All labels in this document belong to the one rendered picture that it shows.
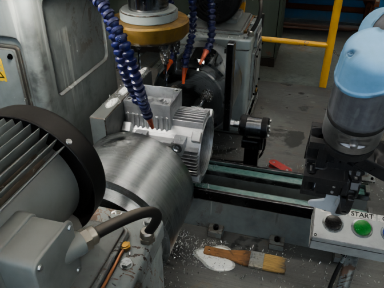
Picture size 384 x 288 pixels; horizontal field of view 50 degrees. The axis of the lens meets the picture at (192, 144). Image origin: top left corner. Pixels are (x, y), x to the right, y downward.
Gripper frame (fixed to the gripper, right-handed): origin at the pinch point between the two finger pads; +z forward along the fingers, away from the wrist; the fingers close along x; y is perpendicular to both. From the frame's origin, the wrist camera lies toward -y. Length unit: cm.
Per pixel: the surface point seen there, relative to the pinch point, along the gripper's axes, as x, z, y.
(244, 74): -64, 33, 28
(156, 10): -33, -13, 41
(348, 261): 2.8, 14.7, -4.7
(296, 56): -316, 243, 16
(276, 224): -10.6, 32.2, 9.8
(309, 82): -254, 219, 0
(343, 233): 1.7, 5.7, -1.9
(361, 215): -2.6, 5.6, -4.9
